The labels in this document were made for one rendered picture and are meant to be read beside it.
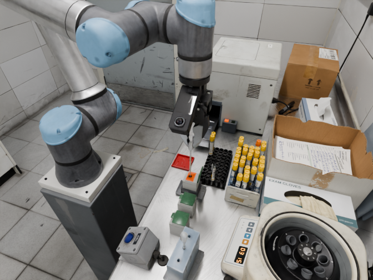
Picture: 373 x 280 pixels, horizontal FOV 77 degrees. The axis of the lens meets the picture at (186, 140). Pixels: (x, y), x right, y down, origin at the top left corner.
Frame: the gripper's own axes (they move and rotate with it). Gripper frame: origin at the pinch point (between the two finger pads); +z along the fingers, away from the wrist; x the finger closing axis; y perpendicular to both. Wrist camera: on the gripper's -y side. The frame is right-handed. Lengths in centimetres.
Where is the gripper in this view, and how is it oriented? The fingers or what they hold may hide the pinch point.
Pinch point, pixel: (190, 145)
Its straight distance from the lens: 64.7
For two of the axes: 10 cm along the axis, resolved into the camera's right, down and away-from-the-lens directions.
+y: 3.2, -6.2, 7.2
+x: -9.5, -2.1, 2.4
